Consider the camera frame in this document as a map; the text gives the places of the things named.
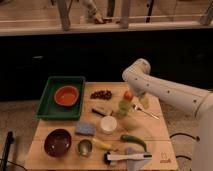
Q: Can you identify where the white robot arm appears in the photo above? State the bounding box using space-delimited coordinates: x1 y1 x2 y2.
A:
122 58 213 171

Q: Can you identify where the green plastic cup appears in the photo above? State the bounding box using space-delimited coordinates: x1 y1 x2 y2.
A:
118 100 130 117

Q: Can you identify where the white paper cup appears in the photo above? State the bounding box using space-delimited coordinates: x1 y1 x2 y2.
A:
100 116 117 134

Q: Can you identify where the small metal cup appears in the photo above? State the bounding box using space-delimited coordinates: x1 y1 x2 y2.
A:
77 139 93 157

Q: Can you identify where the green chili pepper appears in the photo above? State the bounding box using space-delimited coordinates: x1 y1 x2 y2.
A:
120 134 147 152

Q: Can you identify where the dark grape bunch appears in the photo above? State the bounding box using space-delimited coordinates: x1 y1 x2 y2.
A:
90 90 112 100

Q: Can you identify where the black and white eraser block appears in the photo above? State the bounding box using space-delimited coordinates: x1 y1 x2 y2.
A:
91 107 112 117

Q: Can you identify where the yellow banana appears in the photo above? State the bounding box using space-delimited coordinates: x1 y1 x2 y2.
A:
92 138 116 151

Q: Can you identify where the grey cloth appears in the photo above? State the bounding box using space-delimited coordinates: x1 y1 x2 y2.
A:
125 147 152 171

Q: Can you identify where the blue sponge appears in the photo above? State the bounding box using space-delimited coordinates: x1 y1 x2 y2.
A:
75 122 96 136

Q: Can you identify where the orange bowl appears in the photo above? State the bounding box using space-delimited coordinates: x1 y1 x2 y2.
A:
54 85 79 107

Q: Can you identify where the green plastic tray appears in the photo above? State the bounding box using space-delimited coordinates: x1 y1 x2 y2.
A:
36 76 85 120

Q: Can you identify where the dark brown bowl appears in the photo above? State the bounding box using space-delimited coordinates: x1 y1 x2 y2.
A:
44 129 72 158

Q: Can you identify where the black stand left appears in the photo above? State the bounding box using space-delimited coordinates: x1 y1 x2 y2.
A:
0 131 14 171

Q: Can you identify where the black cable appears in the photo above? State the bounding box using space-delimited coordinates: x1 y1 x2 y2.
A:
169 132 200 161

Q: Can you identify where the white handled brush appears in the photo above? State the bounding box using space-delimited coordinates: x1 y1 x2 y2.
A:
104 152 152 165

